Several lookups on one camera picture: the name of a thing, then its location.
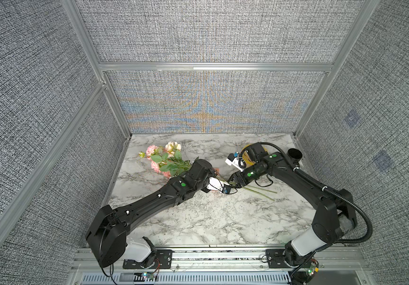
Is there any pink artificial rose stem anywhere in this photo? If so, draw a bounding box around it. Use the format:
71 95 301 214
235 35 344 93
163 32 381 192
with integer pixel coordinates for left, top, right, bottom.
138 141 274 201

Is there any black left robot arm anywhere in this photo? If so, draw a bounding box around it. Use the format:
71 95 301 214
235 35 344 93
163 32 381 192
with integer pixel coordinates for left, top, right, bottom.
86 159 216 268

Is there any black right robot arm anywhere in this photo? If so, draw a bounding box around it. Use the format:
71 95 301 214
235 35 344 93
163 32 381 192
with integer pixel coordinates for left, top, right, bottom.
228 142 358 268

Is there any yellow bamboo steamer basket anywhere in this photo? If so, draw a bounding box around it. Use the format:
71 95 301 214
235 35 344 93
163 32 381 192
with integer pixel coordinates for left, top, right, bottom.
239 142 283 167

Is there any dark green mug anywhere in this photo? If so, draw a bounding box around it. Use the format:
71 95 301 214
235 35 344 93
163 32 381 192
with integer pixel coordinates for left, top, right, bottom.
287 148 303 167

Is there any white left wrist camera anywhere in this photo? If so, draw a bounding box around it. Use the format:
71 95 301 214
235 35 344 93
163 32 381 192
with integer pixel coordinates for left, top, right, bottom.
207 178 231 195

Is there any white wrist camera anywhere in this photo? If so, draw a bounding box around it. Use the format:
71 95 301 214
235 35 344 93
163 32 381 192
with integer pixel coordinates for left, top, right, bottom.
207 178 231 195
225 152 247 172

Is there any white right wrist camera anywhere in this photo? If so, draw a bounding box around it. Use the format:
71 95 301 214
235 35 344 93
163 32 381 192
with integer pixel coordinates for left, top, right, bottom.
225 152 247 172

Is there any aluminium front rail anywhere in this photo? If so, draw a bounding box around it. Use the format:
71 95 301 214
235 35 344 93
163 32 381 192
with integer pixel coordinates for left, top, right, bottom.
67 245 376 285

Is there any black corrugated cable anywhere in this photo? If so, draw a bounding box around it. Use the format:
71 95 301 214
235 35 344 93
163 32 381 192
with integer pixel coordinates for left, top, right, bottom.
239 141 373 282

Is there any aluminium frame post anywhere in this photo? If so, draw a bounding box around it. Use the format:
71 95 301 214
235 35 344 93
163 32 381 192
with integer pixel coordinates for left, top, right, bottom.
61 0 132 139

